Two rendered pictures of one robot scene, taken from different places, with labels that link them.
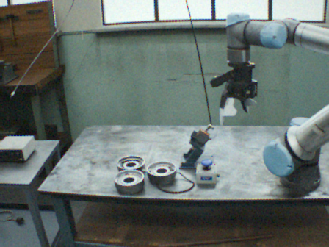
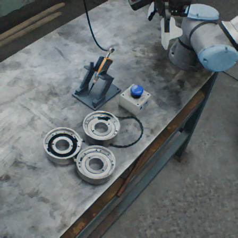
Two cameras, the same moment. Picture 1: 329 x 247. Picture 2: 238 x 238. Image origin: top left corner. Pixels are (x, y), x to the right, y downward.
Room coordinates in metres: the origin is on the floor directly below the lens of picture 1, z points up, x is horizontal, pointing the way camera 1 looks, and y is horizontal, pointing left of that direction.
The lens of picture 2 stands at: (0.86, 0.57, 1.59)
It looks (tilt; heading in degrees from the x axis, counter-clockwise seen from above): 50 degrees down; 292
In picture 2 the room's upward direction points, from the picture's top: 10 degrees clockwise
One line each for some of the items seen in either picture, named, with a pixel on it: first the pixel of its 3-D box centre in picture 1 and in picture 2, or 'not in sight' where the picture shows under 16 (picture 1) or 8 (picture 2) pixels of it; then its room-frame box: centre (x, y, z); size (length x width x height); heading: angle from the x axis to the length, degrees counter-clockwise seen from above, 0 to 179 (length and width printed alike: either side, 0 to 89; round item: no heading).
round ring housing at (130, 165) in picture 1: (131, 166); (62, 146); (1.18, 0.13, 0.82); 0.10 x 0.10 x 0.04
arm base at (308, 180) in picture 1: (302, 167); (190, 49); (1.03, -0.47, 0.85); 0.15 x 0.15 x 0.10
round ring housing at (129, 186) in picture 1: (129, 181); (95, 165); (1.07, 0.14, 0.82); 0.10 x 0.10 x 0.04
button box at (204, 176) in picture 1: (208, 173); (136, 98); (1.09, -0.14, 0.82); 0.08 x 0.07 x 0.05; 81
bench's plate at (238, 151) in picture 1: (206, 158); (91, 81); (1.27, -0.16, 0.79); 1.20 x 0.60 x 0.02; 81
